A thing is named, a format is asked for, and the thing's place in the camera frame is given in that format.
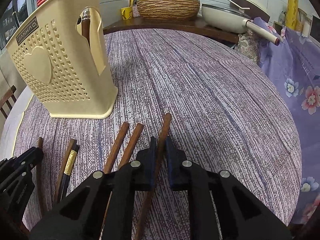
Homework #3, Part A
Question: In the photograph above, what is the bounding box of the yellow mug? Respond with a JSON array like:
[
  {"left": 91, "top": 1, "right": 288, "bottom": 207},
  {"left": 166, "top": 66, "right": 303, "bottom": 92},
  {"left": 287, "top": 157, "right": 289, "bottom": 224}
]
[{"left": 121, "top": 7, "right": 133, "bottom": 20}]

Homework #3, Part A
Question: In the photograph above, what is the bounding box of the brown wooden chopstick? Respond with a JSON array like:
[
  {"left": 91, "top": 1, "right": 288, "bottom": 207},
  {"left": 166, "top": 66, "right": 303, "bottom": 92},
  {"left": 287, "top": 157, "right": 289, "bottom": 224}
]
[
  {"left": 54, "top": 139, "right": 76, "bottom": 204},
  {"left": 118, "top": 123, "right": 144, "bottom": 170},
  {"left": 36, "top": 137, "right": 47, "bottom": 217},
  {"left": 103, "top": 122, "right": 129, "bottom": 174},
  {"left": 134, "top": 113, "right": 172, "bottom": 240}
]

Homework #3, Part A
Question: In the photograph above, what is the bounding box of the cream frying pan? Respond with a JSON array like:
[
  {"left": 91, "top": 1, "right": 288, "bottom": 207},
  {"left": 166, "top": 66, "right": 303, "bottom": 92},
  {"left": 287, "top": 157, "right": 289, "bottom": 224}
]
[{"left": 201, "top": 3, "right": 280, "bottom": 46}]

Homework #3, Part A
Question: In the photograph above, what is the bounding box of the woven brown basin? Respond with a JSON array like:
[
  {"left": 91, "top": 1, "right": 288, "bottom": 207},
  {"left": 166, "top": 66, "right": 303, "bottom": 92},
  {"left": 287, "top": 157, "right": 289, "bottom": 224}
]
[{"left": 137, "top": 0, "right": 200, "bottom": 22}]

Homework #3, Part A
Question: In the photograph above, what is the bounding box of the yellow roll package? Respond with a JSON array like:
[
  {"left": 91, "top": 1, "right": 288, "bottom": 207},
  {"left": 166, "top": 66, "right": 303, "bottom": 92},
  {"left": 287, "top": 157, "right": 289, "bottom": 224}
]
[{"left": 285, "top": 0, "right": 298, "bottom": 30}]

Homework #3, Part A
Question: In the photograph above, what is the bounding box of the purple floral cloth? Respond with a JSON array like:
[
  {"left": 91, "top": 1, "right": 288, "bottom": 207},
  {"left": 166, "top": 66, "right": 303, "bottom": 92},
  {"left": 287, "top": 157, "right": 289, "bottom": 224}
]
[{"left": 253, "top": 17, "right": 319, "bottom": 224}]

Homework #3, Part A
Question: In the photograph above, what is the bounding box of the round wooden cushioned chair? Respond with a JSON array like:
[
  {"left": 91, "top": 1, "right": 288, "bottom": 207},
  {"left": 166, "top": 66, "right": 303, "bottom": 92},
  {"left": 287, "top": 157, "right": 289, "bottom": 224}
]
[{"left": 0, "top": 85, "right": 17, "bottom": 119}]

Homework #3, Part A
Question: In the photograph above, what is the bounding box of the cream plastic utensil holder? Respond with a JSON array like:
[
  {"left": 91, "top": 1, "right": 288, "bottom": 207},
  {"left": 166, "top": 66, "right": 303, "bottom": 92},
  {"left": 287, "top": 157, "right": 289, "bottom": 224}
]
[{"left": 6, "top": 0, "right": 118, "bottom": 119}]

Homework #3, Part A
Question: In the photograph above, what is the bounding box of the purple striped tablecloth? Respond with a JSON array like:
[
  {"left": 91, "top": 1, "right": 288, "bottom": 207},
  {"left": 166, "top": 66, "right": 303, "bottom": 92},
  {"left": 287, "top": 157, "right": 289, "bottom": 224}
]
[{"left": 16, "top": 30, "right": 300, "bottom": 239}]

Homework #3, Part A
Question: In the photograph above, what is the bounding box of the black chopstick gold band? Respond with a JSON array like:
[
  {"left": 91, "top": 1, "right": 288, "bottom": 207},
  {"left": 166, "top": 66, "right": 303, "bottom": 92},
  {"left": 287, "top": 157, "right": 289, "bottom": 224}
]
[{"left": 58, "top": 144, "right": 79, "bottom": 202}]

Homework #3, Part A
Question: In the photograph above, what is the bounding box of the steel spoon wooden handle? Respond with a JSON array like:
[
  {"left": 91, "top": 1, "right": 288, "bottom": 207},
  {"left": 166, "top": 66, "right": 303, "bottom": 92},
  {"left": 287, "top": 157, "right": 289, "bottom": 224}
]
[{"left": 81, "top": 8, "right": 91, "bottom": 45}]

